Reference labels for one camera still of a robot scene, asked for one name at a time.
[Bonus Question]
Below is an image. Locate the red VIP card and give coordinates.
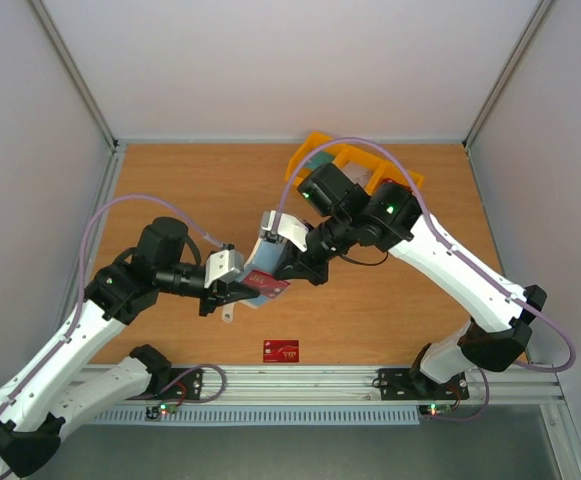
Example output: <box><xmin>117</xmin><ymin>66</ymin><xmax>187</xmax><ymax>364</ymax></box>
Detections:
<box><xmin>240</xmin><ymin>269</ymin><xmax>290</xmax><ymax>299</ymax></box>
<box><xmin>262</xmin><ymin>340</ymin><xmax>300</xmax><ymax>363</ymax></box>

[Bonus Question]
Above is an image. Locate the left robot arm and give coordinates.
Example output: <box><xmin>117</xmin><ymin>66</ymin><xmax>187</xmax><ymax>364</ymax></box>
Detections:
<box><xmin>0</xmin><ymin>217</ymin><xmax>259</xmax><ymax>478</ymax></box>

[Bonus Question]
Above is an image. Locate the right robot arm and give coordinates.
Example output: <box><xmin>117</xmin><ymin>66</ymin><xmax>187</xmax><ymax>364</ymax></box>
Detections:
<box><xmin>262</xmin><ymin>163</ymin><xmax>547</xmax><ymax>399</ymax></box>

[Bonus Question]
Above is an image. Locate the teal card in bin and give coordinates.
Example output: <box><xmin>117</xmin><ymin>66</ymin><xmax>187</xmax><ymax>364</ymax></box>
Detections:
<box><xmin>304</xmin><ymin>151</ymin><xmax>335</xmax><ymax>170</ymax></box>

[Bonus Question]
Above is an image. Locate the yellow plastic bin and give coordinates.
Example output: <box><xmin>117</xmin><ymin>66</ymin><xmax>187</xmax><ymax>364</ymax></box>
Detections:
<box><xmin>282</xmin><ymin>131</ymin><xmax>411</xmax><ymax>195</ymax></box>

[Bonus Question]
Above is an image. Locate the left circuit board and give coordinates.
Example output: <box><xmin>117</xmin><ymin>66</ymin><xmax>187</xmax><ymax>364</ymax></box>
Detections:
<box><xmin>144</xmin><ymin>403</ymin><xmax>178</xmax><ymax>421</ymax></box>

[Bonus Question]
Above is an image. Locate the circuit board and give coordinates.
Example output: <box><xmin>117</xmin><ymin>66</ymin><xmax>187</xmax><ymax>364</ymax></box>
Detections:
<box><xmin>144</xmin><ymin>403</ymin><xmax>178</xmax><ymax>421</ymax></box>
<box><xmin>419</xmin><ymin>403</ymin><xmax>458</xmax><ymax>417</ymax></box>

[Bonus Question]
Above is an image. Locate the right circuit board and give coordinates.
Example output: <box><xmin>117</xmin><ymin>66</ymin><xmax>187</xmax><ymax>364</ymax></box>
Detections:
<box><xmin>419</xmin><ymin>403</ymin><xmax>458</xmax><ymax>417</ymax></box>

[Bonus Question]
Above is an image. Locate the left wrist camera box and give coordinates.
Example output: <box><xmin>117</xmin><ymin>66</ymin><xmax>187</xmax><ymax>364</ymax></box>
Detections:
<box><xmin>204</xmin><ymin>245</ymin><xmax>245</xmax><ymax>289</ymax></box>

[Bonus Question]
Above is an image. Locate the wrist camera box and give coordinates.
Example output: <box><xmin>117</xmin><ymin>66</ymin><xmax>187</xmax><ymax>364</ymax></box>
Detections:
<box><xmin>204</xmin><ymin>245</ymin><xmax>245</xmax><ymax>289</ymax></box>
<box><xmin>259</xmin><ymin>210</ymin><xmax>309</xmax><ymax>252</ymax></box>

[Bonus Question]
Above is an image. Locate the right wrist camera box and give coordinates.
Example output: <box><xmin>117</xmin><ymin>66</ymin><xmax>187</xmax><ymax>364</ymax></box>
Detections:
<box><xmin>259</xmin><ymin>210</ymin><xmax>309</xmax><ymax>252</ymax></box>

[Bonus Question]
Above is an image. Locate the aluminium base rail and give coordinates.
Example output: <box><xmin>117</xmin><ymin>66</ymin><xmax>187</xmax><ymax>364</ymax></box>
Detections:
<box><xmin>69</xmin><ymin>363</ymin><xmax>566</xmax><ymax>404</ymax></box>

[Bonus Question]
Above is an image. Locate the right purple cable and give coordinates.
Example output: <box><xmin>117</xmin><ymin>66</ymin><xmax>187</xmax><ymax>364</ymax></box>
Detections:
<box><xmin>269</xmin><ymin>137</ymin><xmax>577</xmax><ymax>374</ymax></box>

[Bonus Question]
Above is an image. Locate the purple cable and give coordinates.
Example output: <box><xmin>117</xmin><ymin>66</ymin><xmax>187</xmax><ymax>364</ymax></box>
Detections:
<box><xmin>269</xmin><ymin>137</ymin><xmax>577</xmax><ymax>374</ymax></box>
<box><xmin>0</xmin><ymin>193</ymin><xmax>226</xmax><ymax>480</ymax></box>

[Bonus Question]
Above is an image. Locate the grey slotted cable duct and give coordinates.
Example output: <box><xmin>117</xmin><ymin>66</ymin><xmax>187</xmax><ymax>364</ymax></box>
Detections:
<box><xmin>92</xmin><ymin>405</ymin><xmax>420</xmax><ymax>427</ymax></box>

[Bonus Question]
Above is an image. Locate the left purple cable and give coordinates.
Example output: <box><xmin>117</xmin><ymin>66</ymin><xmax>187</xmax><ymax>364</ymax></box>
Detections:
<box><xmin>0</xmin><ymin>193</ymin><xmax>226</xmax><ymax>480</ymax></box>

